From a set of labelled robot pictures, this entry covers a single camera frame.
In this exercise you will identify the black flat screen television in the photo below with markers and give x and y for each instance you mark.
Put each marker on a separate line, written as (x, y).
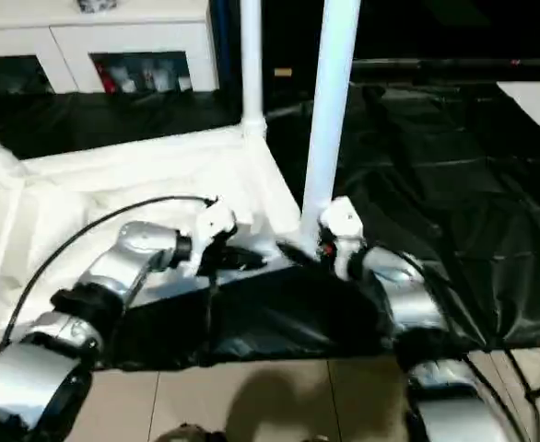
(436, 32)

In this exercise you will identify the dark robot torso part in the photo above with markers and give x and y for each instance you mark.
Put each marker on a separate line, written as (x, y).
(189, 435)

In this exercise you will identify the red bottle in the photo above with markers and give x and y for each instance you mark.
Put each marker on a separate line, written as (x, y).
(107, 81)

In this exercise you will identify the white glass-door cabinet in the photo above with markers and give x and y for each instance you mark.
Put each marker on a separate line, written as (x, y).
(86, 41)

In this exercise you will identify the small grey cabinet ornament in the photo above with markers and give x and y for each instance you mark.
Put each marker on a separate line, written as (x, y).
(93, 5)

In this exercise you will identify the white plastic table top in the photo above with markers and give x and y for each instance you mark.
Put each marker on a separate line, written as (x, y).
(67, 193)

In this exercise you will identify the small tan box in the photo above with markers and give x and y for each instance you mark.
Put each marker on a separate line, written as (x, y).
(283, 71)

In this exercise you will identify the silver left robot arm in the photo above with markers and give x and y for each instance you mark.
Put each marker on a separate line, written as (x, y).
(113, 267)

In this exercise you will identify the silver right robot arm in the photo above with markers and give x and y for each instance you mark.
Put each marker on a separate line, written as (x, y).
(408, 295)

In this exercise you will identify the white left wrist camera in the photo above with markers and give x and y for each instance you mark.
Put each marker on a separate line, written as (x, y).
(215, 226)

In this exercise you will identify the black plastic mat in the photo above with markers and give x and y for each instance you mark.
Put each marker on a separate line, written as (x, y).
(454, 212)

